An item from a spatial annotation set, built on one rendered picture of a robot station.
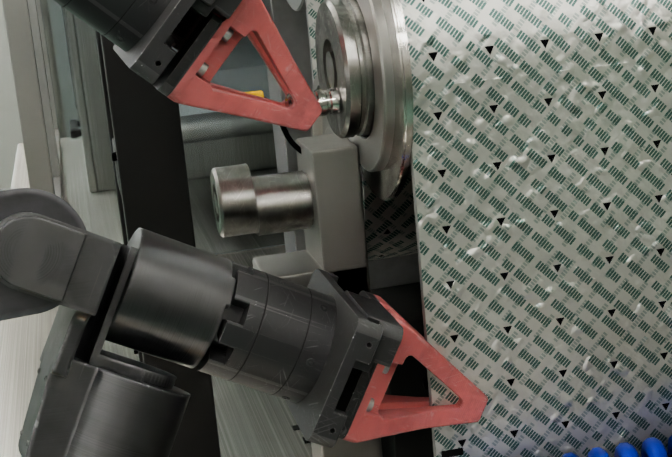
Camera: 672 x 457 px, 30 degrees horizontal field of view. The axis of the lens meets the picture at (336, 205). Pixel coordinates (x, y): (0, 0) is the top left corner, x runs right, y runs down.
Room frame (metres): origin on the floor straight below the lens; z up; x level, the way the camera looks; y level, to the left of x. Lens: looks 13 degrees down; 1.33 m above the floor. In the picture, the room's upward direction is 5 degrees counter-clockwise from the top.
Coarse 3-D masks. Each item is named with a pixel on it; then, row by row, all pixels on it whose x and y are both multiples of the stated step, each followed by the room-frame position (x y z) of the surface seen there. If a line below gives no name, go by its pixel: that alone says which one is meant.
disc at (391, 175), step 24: (384, 0) 0.63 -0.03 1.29; (408, 48) 0.61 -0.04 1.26; (408, 72) 0.61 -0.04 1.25; (408, 96) 0.61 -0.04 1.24; (408, 120) 0.61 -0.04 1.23; (408, 144) 0.61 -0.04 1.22; (360, 168) 0.71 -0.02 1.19; (384, 168) 0.66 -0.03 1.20; (408, 168) 0.62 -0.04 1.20; (384, 192) 0.66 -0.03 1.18
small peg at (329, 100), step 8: (328, 88) 0.66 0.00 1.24; (336, 88) 0.66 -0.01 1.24; (288, 96) 0.65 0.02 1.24; (320, 96) 0.65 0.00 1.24; (328, 96) 0.65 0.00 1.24; (336, 96) 0.65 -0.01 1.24; (288, 104) 0.65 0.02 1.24; (320, 104) 0.65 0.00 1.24; (328, 104) 0.65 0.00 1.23; (336, 104) 0.65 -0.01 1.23; (328, 112) 0.65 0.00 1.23; (336, 112) 0.65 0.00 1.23
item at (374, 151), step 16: (368, 0) 0.64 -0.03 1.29; (368, 16) 0.64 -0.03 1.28; (384, 16) 0.63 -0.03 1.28; (368, 32) 0.64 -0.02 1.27; (384, 32) 0.62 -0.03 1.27; (384, 48) 0.62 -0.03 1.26; (384, 64) 0.62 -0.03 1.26; (384, 80) 0.62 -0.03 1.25; (384, 96) 0.62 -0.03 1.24; (384, 112) 0.62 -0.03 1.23; (384, 128) 0.63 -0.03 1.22; (368, 144) 0.66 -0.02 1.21; (384, 144) 0.63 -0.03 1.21; (368, 160) 0.67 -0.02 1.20; (384, 160) 0.64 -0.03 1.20
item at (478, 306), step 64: (448, 192) 0.62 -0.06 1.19; (512, 192) 0.63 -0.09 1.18; (576, 192) 0.63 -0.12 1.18; (640, 192) 0.64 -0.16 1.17; (448, 256) 0.62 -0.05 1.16; (512, 256) 0.63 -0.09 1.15; (576, 256) 0.63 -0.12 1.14; (640, 256) 0.64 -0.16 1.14; (448, 320) 0.62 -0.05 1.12; (512, 320) 0.63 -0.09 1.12; (576, 320) 0.63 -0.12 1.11; (640, 320) 0.64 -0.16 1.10; (512, 384) 0.63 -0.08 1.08; (576, 384) 0.63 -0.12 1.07; (640, 384) 0.64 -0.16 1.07; (448, 448) 0.62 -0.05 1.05; (512, 448) 0.62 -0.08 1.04; (576, 448) 0.63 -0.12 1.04; (640, 448) 0.64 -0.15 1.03
